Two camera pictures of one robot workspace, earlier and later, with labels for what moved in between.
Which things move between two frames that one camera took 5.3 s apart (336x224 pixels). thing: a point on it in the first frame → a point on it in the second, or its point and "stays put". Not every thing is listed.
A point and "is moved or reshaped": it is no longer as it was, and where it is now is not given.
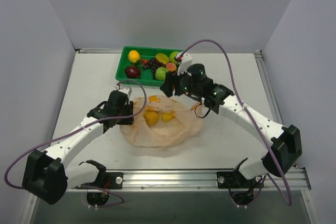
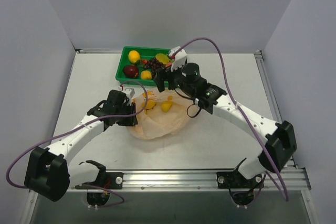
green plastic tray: [146, 66] stays put
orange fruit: [150, 117] → [146, 75]
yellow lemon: [134, 56] stays put
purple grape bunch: [153, 64] stays put
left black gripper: [128, 113] stays put
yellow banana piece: [167, 116] → [166, 105]
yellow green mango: [162, 57] stays put
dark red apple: [132, 72] stays put
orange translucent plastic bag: [161, 121] is moved or reshaped
